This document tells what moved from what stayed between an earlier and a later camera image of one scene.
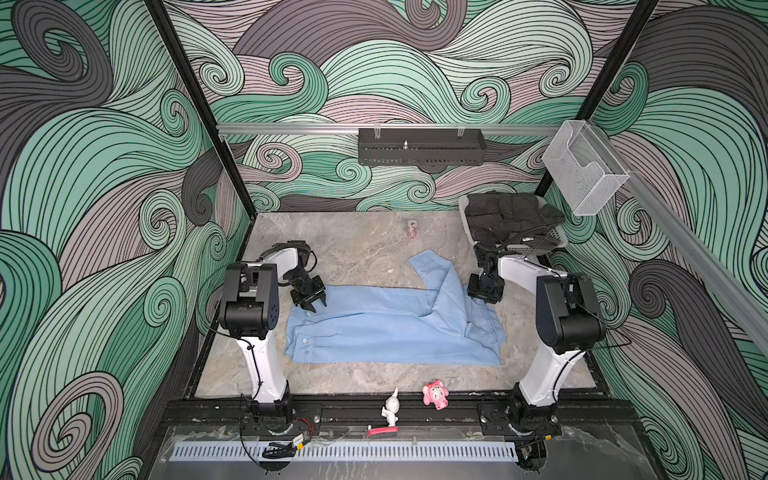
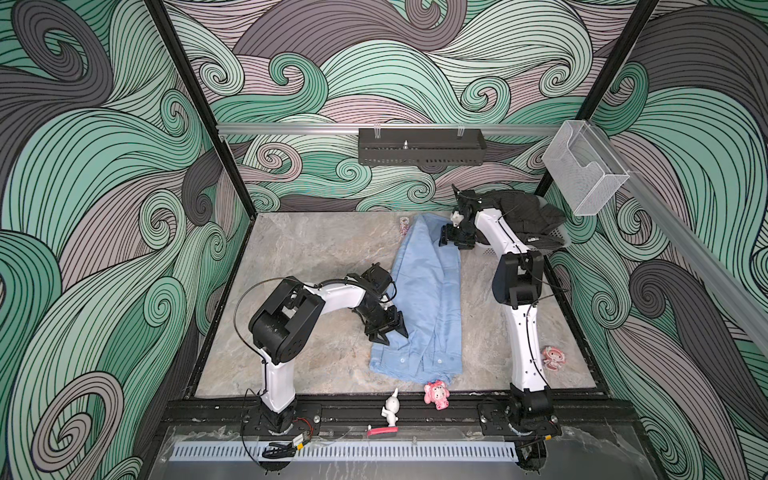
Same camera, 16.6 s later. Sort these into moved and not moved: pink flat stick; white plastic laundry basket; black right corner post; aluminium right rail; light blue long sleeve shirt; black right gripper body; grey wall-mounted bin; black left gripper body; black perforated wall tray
Moved: black right gripper body; black left gripper body; light blue long sleeve shirt
Not moved: aluminium right rail; grey wall-mounted bin; black right corner post; white plastic laundry basket; black perforated wall tray; pink flat stick
